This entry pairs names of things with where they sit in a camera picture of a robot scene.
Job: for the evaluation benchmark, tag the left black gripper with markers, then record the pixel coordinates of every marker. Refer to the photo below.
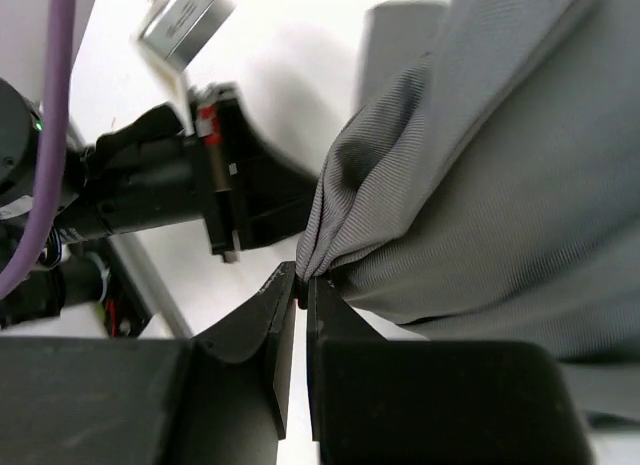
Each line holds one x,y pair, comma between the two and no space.
249,195

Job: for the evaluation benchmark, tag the grey pleated skirt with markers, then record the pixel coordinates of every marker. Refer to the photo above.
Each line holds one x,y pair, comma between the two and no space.
490,191

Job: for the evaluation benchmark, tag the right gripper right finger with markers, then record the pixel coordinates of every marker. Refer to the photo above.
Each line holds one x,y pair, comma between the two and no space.
379,401

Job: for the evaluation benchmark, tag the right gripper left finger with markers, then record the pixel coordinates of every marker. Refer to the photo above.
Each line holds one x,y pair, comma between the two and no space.
220,397

